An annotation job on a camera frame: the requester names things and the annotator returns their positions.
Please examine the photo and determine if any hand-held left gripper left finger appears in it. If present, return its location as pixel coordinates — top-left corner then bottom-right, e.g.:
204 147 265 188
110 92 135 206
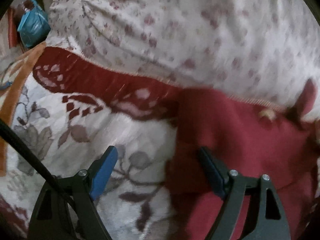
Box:
27 145 118 240

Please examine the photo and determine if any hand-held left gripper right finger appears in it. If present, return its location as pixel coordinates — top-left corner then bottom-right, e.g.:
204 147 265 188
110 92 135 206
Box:
199 147 292 240

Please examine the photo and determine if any red knit garment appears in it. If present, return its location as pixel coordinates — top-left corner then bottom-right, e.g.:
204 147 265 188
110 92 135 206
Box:
166 79 320 240

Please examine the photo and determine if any black cable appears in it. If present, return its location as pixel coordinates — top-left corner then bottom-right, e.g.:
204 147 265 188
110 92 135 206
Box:
0 118 78 220

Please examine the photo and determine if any red and white floral blanket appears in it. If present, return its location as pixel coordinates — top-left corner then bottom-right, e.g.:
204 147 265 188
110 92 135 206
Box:
0 41 283 240

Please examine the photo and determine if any white floral pillow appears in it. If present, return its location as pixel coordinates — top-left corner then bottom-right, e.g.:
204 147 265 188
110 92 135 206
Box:
46 0 320 120

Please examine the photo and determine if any blue plastic bag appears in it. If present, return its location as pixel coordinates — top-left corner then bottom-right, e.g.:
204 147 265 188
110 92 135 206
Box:
17 0 51 48

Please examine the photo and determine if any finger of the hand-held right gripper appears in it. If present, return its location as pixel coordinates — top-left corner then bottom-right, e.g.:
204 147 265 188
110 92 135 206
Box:
284 105 304 128

